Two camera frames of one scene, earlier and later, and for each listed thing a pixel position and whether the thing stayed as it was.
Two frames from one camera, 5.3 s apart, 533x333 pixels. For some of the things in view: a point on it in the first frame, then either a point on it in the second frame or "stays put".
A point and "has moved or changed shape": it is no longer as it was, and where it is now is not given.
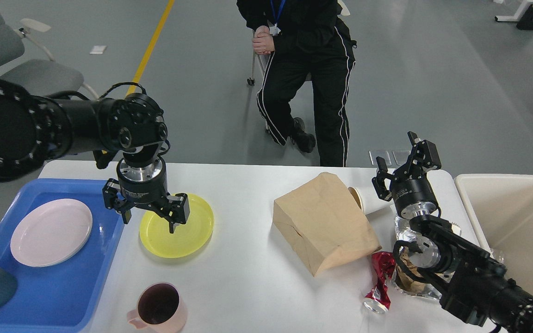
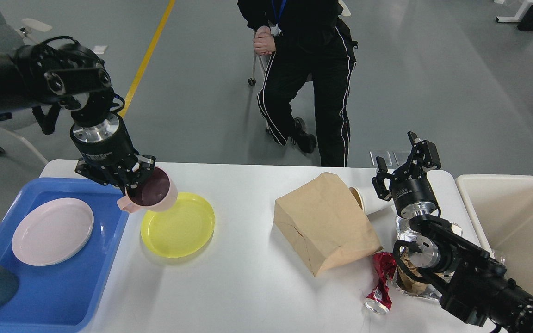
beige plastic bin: (519, 218) stays put
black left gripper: (145, 186) to (110, 157)
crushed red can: (377, 300) stays put
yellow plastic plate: (156, 237) stays put
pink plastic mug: (160, 309) has moved or changed shape
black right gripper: (411, 191) stays put
